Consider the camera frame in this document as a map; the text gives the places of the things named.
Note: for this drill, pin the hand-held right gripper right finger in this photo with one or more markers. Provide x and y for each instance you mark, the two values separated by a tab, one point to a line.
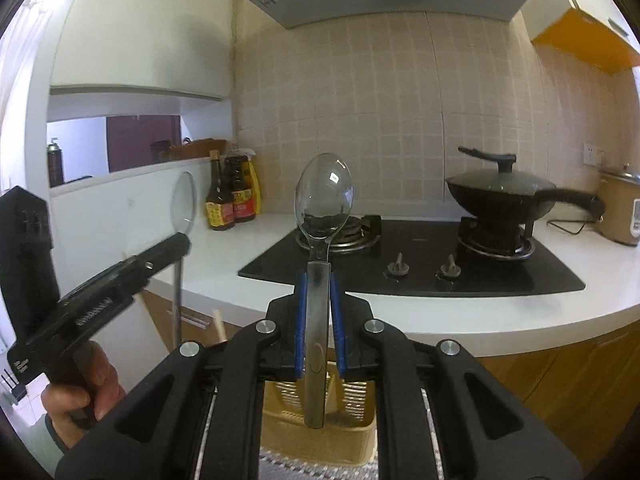
339	332

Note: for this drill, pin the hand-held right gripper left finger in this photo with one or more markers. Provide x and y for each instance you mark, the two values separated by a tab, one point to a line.
300	330

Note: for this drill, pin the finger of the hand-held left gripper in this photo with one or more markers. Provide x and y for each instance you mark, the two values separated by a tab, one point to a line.
160	255

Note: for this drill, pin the slim steel spoon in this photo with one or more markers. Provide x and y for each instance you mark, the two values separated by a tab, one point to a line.
183	197

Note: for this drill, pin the beige plastic utensil basket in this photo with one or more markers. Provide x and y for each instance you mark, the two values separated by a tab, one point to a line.
320	440

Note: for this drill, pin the large steel spoon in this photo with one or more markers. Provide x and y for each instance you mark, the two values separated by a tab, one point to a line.
324	195

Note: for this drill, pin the person's left hand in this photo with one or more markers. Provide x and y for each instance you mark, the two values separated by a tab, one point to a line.
102	372

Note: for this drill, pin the wooden drawer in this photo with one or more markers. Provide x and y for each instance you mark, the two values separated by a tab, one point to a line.
160	310

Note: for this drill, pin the yellow label sauce bottle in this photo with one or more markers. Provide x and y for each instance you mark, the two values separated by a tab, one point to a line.
219	210

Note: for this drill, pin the wooden chopstick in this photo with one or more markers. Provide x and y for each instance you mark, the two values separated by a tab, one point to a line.
219	327

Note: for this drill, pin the grey stove knob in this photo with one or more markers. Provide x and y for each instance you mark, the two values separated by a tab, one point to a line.
448	270
398	267

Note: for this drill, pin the gas burner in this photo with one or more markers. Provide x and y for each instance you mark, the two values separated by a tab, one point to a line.
495	245
357	237

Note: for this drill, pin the red label sauce bottle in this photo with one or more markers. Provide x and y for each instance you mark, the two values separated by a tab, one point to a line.
242	200

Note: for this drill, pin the black router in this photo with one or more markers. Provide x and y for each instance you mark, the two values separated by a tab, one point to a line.
14	390

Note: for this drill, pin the wooden tray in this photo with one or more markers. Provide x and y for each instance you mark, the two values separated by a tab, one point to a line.
197	149

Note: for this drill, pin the dark thermos bottle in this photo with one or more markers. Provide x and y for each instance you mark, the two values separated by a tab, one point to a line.
55	165

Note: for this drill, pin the black glass gas cooktop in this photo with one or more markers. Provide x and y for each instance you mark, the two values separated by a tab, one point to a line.
500	275

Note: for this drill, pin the black wok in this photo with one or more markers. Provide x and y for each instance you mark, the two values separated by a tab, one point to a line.
480	202

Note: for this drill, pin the glass wok lid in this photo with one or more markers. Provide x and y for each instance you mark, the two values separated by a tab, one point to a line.
492	179

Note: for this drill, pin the wooden base cabinet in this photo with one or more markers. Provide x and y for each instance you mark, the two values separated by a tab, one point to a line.
575	385

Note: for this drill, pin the beige rice cooker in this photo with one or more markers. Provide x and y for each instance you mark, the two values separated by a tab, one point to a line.
620	210

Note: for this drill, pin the white wall cabinet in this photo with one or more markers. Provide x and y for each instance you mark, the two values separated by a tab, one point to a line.
145	35

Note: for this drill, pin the white wall socket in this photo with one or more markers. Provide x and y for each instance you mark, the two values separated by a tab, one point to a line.
593	154

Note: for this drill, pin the orange wall cabinet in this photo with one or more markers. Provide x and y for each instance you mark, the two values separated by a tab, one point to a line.
585	35

